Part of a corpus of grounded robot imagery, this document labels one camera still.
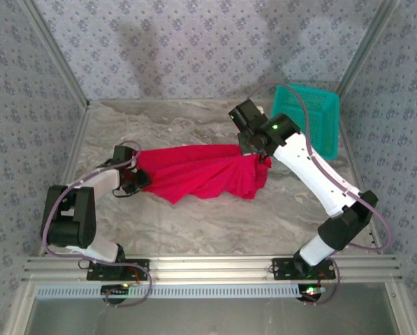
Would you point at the red t-shirt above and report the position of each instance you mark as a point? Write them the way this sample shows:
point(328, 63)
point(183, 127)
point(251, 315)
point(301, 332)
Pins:
point(201, 174)

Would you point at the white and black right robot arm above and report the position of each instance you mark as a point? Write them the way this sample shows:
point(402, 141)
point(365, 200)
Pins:
point(309, 171)

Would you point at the teal plastic basket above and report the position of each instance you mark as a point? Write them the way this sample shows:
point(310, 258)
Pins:
point(320, 111)

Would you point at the left controller board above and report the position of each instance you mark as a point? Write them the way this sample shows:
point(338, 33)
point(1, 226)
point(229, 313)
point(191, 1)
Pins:
point(115, 289)

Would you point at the controller board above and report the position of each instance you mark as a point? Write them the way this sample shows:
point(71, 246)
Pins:
point(307, 295)
point(115, 289)

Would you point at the grey metal panel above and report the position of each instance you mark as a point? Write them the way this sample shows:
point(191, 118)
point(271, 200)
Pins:
point(211, 317)

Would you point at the right controller board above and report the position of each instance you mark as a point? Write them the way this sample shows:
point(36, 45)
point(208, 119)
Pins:
point(307, 295)

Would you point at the aluminium side rail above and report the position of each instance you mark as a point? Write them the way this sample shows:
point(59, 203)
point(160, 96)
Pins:
point(84, 117)
point(350, 164)

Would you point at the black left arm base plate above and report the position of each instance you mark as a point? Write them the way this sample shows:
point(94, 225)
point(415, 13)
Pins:
point(142, 263)

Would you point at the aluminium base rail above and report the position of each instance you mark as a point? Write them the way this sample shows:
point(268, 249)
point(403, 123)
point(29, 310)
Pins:
point(211, 268)

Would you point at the aluminium frame post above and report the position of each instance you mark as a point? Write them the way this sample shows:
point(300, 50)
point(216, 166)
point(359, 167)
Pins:
point(56, 50)
point(366, 45)

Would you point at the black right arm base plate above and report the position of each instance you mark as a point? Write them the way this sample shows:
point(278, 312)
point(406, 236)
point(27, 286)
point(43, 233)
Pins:
point(281, 267)

